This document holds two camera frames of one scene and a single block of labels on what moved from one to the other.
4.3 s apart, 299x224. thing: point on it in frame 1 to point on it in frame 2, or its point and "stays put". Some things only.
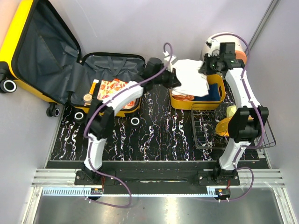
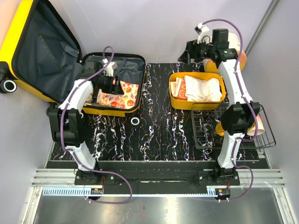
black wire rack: x=205 y=117 stays put
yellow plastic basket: x=211 y=79 stays put
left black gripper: x=173 y=81 to x=116 y=88
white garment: x=193 y=83 to x=200 y=90
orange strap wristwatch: x=88 y=97 stays put
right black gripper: x=204 y=69 to x=185 y=57
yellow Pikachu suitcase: x=40 y=57 stays put
